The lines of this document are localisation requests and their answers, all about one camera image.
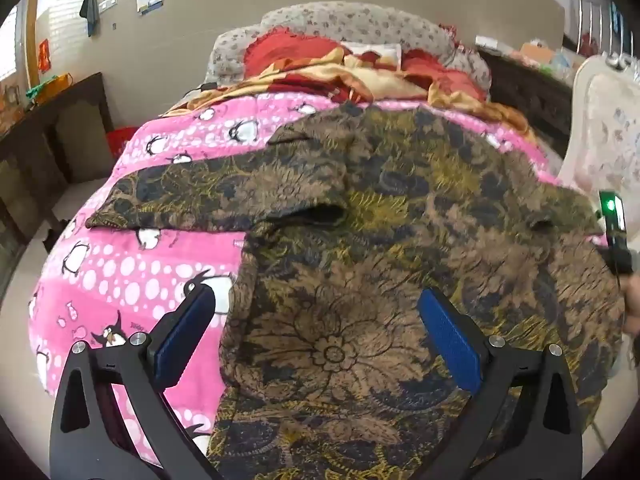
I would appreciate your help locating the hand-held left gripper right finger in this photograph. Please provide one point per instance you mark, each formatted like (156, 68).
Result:
(450, 340)

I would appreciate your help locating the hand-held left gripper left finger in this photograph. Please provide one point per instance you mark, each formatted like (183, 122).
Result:
(186, 332)

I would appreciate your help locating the brown floral shirt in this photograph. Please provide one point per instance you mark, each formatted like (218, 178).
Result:
(350, 260)

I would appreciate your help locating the person's right hand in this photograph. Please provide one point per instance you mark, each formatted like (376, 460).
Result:
(632, 302)

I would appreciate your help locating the pink penguin blanket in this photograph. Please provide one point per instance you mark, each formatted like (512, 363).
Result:
(125, 270)

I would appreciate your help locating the white plastic chair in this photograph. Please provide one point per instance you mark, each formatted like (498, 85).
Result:
(607, 135)

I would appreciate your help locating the dark wooden dresser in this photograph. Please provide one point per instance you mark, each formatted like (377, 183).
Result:
(530, 105)

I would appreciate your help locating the pile of colourful packets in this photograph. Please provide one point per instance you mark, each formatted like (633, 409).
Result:
(535, 55)

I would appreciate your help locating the metal rack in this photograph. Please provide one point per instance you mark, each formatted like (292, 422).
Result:
(595, 15)

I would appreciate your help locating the dark wooden cabinet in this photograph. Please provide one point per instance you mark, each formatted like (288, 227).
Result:
(50, 150)

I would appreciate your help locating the orange and green bag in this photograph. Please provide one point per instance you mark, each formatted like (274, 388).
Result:
(52, 87)

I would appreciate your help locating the red and orange blanket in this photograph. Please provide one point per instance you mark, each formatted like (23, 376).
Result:
(310, 75)

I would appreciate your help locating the white pillow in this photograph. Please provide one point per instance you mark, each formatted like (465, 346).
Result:
(380, 53)

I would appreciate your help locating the window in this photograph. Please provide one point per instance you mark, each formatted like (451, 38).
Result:
(10, 45)

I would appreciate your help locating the dark hanging towel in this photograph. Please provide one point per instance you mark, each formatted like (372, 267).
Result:
(90, 7)

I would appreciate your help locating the red paper wall sign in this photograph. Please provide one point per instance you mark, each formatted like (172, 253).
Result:
(44, 55)

